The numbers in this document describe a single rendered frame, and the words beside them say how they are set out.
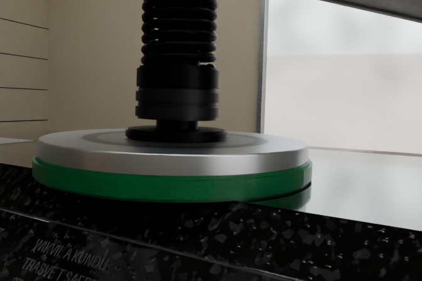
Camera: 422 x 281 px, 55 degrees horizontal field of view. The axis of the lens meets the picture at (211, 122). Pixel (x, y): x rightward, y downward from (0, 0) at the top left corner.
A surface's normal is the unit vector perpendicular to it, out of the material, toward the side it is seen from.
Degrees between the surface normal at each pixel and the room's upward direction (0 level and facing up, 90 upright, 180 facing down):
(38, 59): 90
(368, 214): 0
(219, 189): 90
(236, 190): 90
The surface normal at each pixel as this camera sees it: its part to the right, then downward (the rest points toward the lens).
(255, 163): 0.54, 0.06
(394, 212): 0.03, -1.00
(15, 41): 0.92, 0.05
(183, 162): 0.11, 0.06
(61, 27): -0.40, 0.04
